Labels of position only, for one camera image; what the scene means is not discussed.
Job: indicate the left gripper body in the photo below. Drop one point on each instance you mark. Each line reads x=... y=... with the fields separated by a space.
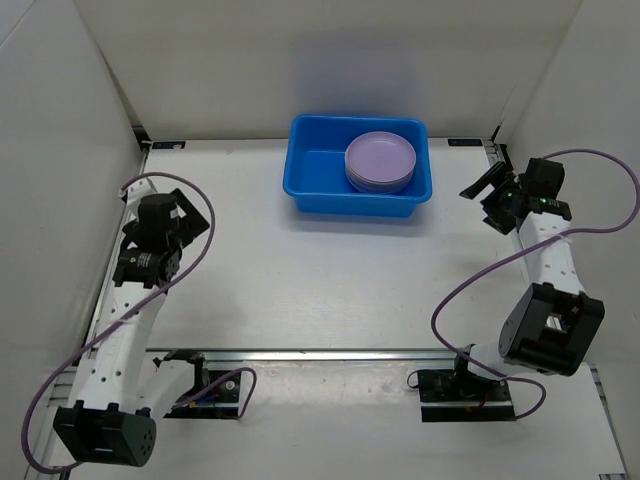
x=191 y=224

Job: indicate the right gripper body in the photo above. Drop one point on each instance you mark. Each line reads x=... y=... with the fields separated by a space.
x=499 y=203

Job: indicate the purple plate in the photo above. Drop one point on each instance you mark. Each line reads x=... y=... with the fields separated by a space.
x=380 y=157

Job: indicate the yellow plate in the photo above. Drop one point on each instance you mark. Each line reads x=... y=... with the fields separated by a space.
x=369 y=186

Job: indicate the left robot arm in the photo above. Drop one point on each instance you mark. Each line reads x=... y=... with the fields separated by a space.
x=114 y=418

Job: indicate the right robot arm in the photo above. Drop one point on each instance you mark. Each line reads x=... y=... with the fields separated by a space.
x=493 y=367

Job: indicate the blue plastic bin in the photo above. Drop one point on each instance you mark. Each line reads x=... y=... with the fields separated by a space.
x=314 y=171

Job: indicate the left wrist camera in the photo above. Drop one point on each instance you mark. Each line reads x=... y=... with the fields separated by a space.
x=134 y=192

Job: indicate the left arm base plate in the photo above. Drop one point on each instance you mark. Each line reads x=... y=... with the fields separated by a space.
x=215 y=397

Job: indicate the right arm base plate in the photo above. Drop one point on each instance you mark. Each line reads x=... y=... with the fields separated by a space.
x=446 y=396

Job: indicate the left aluminium rail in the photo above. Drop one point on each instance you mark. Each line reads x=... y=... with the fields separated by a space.
x=45 y=431

